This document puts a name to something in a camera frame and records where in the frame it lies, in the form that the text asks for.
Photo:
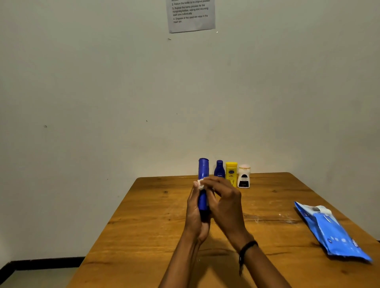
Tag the person's right forearm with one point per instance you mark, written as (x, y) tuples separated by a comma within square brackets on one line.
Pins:
[(262, 268)]

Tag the black wrist band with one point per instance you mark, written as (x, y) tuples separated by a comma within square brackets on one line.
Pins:
[(245, 252)]

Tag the blue wet wipes pack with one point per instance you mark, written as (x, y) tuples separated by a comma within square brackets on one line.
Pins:
[(331, 231)]

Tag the person's left forearm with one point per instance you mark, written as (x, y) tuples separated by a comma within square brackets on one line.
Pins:
[(181, 265)]

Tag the white paper instruction sheet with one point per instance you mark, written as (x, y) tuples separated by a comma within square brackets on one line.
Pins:
[(191, 14)]

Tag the white wet wipe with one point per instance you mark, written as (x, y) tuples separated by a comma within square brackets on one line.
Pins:
[(201, 184)]

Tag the person's right hand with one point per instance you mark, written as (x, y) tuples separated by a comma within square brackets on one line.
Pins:
[(227, 207)]

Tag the yellow lotion bottle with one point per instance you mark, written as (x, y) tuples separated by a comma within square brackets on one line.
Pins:
[(231, 173)]

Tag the person's left hand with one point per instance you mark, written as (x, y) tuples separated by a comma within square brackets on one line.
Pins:
[(194, 218)]

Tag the white bottle with black label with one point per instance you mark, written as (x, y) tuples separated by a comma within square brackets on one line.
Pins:
[(244, 177)]

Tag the tall blue bottle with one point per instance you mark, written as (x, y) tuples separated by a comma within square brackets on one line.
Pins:
[(203, 190)]

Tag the small dark blue bottle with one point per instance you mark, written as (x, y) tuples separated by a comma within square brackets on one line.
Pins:
[(219, 169)]

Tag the person's right thumb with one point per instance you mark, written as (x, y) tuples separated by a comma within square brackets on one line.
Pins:
[(212, 200)]

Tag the person's left fingers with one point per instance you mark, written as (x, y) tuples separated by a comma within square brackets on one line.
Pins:
[(196, 192)]

